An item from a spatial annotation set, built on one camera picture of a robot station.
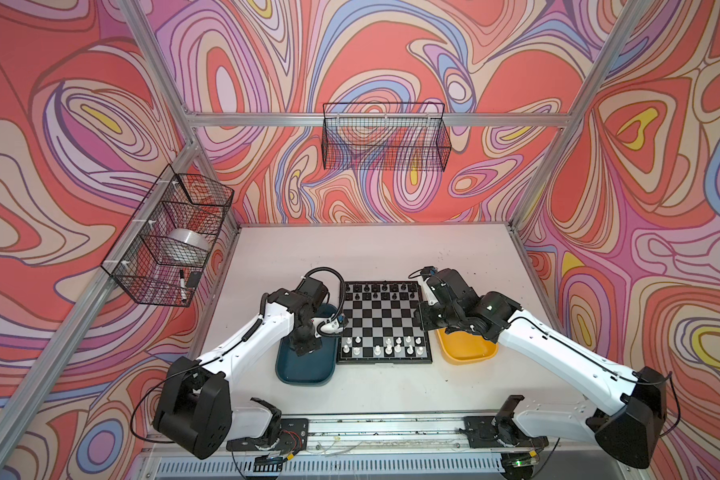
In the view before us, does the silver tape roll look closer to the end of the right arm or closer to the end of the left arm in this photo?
the end of the left arm

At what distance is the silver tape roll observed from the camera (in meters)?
0.71

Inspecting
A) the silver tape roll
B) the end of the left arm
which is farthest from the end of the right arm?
the silver tape roll
